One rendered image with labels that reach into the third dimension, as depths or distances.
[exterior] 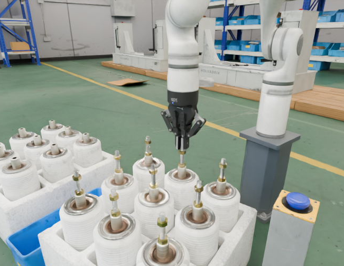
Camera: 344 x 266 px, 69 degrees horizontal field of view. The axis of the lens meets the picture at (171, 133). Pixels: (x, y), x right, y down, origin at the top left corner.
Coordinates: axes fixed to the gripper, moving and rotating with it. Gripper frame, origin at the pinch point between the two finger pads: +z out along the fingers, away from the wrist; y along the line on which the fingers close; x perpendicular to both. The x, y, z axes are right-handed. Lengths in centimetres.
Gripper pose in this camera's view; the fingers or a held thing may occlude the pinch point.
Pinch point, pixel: (182, 142)
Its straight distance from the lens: 64.7
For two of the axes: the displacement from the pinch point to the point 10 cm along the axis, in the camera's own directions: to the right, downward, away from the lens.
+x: 6.5, -2.8, 7.0
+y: 7.6, 2.4, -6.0
